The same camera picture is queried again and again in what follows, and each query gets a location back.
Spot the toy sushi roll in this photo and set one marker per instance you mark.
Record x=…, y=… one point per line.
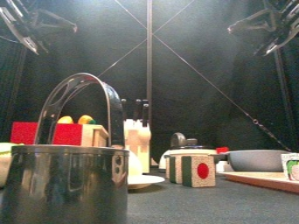
x=168, y=166

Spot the round toy fruit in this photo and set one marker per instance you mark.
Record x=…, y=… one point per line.
x=85, y=119
x=66, y=120

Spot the red toy block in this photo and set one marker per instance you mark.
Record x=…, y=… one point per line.
x=24, y=132

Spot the white block with fruit print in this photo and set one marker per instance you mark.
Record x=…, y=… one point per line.
x=292, y=166

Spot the small white box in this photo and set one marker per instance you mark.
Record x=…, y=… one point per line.
x=137, y=145

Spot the pink rectangular tray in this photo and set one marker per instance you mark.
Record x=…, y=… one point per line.
x=253, y=179

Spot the white round cup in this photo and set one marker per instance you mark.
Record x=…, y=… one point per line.
x=146, y=180

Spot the vertical frame pole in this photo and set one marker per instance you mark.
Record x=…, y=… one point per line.
x=150, y=58

